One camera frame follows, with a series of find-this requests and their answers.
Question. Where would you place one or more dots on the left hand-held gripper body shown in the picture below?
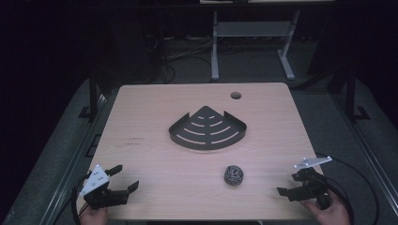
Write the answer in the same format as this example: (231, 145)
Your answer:
(95, 181)

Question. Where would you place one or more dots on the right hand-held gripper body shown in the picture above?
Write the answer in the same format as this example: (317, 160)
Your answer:
(311, 187)

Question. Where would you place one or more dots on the steel wool ball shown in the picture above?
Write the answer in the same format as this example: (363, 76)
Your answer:
(233, 175)

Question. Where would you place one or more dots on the black metal corner shelf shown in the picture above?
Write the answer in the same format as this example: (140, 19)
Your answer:
(207, 129)

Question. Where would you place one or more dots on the person's left hand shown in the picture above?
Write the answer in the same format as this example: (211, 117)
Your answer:
(92, 216)

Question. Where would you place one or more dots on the person's right hand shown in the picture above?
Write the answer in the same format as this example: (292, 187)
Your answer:
(333, 215)

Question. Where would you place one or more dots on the grey metal stand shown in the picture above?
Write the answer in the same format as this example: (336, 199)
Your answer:
(250, 28)

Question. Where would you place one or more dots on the aluminium frame rail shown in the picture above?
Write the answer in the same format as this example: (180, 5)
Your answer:
(73, 162)
(366, 146)

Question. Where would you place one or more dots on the black metal post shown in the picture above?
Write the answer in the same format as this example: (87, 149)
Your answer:
(351, 97)
(93, 97)

